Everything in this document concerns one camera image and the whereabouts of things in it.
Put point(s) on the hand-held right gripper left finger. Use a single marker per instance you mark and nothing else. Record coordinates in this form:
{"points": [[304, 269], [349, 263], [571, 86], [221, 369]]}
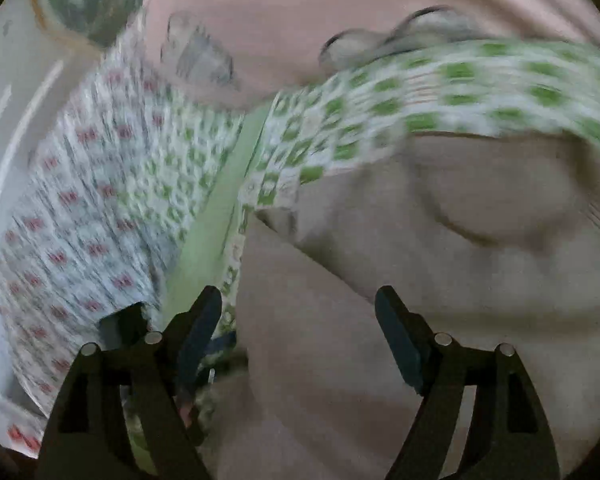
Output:
{"points": [[201, 332]]}

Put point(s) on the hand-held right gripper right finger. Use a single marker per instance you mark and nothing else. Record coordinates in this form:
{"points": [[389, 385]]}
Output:
{"points": [[397, 342]]}

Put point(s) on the beige knitted sweater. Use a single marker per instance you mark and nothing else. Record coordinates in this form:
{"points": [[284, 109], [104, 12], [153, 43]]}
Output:
{"points": [[340, 320]]}

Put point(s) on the light green cloth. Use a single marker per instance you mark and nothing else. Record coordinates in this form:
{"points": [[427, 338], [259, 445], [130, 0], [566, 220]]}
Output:
{"points": [[215, 210]]}

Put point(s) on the floral bed sheet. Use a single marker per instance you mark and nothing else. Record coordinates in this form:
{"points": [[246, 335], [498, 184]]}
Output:
{"points": [[70, 210]]}

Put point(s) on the green checkered blanket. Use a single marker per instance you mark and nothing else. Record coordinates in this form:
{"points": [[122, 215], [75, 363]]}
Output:
{"points": [[430, 85]]}

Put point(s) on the pink heart print quilt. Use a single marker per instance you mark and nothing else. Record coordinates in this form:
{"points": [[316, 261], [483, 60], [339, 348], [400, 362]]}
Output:
{"points": [[305, 10]]}

